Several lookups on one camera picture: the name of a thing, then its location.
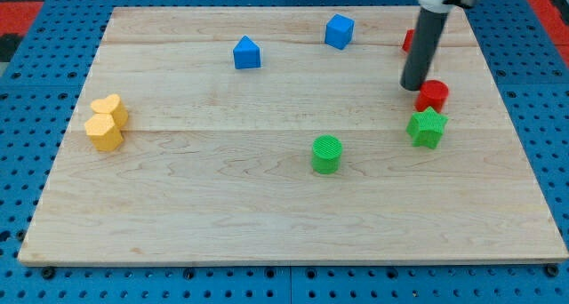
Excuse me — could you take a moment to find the green cylinder block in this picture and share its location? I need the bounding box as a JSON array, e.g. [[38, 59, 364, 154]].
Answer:
[[311, 134, 343, 174]]

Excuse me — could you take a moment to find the blue triangular prism block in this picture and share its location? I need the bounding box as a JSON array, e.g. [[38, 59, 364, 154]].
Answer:
[[233, 36, 261, 69]]

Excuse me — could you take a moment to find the yellow heart block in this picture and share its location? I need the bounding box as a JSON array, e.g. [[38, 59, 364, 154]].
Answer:
[[90, 93, 129, 128]]

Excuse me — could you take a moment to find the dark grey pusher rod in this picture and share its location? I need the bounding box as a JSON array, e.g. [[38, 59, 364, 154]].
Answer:
[[399, 7, 448, 92]]

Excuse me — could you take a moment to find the red block behind rod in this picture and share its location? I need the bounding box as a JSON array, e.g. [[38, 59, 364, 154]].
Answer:
[[401, 29, 414, 53]]

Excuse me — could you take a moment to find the wooden board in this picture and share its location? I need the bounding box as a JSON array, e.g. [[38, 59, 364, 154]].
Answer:
[[19, 6, 568, 267]]

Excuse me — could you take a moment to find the red cylinder block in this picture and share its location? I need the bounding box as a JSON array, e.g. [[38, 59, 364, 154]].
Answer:
[[414, 80, 449, 113]]

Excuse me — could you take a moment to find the blue cube block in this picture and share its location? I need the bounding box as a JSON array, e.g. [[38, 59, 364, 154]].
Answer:
[[325, 13, 355, 50]]

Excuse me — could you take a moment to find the yellow hexagon block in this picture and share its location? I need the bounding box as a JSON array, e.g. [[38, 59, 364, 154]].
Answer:
[[84, 114, 124, 152]]

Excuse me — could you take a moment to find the green star block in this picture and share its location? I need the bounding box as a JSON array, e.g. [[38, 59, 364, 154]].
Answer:
[[405, 107, 448, 149]]

